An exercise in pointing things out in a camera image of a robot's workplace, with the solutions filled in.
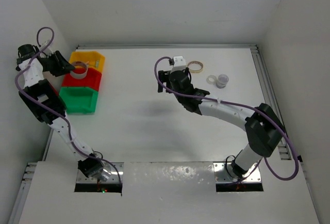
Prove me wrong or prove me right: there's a grey tape roll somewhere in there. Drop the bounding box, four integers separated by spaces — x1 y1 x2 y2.
70 61 89 80

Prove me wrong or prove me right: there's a beige tape roll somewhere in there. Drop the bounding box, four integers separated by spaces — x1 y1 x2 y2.
187 61 204 73

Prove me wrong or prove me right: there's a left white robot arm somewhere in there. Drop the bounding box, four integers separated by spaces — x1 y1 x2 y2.
16 44 105 180

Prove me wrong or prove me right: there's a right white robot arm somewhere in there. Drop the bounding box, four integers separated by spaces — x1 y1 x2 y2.
156 69 284 179

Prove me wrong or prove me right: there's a yellow plastic bin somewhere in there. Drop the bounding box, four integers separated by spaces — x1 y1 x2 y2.
69 51 105 73

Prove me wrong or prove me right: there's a red plastic bin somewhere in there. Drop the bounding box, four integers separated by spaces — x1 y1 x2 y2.
61 68 102 91

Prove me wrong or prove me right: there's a green plastic bin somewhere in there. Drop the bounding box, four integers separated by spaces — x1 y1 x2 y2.
59 87 98 114

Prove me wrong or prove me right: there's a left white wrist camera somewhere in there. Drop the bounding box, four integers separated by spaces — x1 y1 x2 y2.
39 40 54 55

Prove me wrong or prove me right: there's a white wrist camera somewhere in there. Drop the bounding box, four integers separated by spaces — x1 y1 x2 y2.
39 40 54 55
169 56 187 73

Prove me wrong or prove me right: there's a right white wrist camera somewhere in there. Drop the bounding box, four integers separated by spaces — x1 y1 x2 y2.
169 56 187 73

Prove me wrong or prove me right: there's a back aluminium frame rail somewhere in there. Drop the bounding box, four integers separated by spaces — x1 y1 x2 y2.
76 44 258 50

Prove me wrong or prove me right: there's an aluminium frame rail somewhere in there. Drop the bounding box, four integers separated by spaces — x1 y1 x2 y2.
250 46 292 161
8 163 37 224
76 44 258 50

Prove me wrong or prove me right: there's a right aluminium frame rail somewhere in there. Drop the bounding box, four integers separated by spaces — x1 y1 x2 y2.
250 46 292 161

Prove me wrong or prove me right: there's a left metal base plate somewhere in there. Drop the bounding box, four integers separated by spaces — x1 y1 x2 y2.
76 163 124 184

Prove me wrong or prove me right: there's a metal base plate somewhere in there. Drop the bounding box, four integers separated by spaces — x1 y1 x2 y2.
76 163 124 184
213 162 262 184

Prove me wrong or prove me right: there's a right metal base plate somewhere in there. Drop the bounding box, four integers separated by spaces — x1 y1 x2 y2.
213 162 262 184

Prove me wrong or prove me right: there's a left aluminium frame rail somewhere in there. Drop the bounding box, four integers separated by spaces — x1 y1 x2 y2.
8 163 37 224

